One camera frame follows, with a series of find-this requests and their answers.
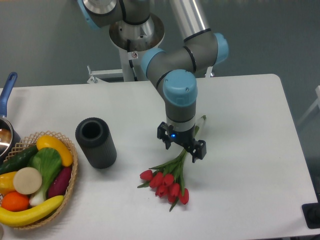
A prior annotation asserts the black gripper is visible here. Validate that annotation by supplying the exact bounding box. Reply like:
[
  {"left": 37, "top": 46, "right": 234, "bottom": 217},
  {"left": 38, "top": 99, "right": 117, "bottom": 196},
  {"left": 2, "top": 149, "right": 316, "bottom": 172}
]
[{"left": 157, "top": 121, "right": 206, "bottom": 163}]

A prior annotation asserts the red tulip bouquet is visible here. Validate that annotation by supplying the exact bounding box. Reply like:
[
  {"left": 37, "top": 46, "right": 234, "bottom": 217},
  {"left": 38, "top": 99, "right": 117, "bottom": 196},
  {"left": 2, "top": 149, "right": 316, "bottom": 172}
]
[{"left": 136, "top": 115, "right": 207, "bottom": 213}]

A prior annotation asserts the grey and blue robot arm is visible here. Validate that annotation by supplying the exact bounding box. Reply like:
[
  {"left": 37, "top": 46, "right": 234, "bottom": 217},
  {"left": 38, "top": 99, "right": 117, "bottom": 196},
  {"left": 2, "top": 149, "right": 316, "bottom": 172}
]
[{"left": 78, "top": 0, "right": 229, "bottom": 160}]

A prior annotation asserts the dark grey ribbed vase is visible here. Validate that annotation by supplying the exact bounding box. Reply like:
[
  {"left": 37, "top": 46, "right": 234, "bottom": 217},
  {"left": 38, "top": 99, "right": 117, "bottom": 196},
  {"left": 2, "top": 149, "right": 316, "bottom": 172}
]
[{"left": 75, "top": 117, "right": 117, "bottom": 169}]

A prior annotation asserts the purple sweet potato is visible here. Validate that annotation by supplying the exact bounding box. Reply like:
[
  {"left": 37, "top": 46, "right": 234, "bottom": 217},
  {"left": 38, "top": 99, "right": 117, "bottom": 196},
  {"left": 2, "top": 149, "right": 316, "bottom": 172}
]
[{"left": 47, "top": 167, "right": 72, "bottom": 199}]

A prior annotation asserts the green bok choy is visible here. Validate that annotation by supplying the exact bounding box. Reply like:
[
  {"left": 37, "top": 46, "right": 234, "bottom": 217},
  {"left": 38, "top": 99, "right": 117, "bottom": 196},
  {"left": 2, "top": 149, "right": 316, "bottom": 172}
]
[{"left": 27, "top": 147, "right": 62, "bottom": 207}]

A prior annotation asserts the black device at table edge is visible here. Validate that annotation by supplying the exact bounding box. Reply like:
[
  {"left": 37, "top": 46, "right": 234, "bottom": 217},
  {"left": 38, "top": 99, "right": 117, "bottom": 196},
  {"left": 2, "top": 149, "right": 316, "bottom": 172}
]
[{"left": 301, "top": 202, "right": 320, "bottom": 229}]

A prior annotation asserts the woven wicker basket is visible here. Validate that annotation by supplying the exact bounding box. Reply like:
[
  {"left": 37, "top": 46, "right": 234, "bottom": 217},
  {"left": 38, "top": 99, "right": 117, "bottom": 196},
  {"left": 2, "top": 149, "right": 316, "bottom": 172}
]
[{"left": 0, "top": 131, "right": 78, "bottom": 230}]

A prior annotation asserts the beige round slice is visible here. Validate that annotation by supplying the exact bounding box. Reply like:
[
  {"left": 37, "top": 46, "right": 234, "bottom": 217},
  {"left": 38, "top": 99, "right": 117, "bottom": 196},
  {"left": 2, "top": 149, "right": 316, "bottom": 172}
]
[{"left": 13, "top": 167, "right": 42, "bottom": 195}]

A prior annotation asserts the green cucumber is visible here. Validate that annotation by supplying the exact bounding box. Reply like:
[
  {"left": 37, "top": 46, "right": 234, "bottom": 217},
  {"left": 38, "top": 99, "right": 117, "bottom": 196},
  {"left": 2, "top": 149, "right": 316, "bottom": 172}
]
[{"left": 0, "top": 145, "right": 38, "bottom": 175}]

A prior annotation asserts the orange fruit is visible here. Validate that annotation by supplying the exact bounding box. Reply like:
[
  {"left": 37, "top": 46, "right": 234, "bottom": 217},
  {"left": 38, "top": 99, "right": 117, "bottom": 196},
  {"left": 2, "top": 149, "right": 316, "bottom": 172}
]
[{"left": 1, "top": 191, "right": 29, "bottom": 212}]

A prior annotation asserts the yellow pepper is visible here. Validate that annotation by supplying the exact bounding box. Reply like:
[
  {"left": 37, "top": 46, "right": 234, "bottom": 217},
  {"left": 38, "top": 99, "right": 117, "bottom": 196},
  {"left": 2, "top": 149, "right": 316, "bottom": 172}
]
[{"left": 0, "top": 171, "right": 17, "bottom": 196}]

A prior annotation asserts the yellow banana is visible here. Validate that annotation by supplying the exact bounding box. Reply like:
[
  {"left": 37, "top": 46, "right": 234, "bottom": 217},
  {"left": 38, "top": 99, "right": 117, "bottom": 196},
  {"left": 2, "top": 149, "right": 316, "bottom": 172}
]
[{"left": 0, "top": 195, "right": 65, "bottom": 227}]

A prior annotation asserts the white frame at right edge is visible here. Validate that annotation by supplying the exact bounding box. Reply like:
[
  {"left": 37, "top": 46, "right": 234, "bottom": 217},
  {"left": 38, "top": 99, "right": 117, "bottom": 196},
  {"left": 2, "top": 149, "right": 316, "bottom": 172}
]
[{"left": 297, "top": 85, "right": 320, "bottom": 128}]

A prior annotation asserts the blue handled saucepan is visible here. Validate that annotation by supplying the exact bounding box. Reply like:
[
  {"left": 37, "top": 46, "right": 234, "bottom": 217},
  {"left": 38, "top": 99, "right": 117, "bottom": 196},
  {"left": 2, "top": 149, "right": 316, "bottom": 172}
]
[{"left": 0, "top": 72, "right": 21, "bottom": 165}]

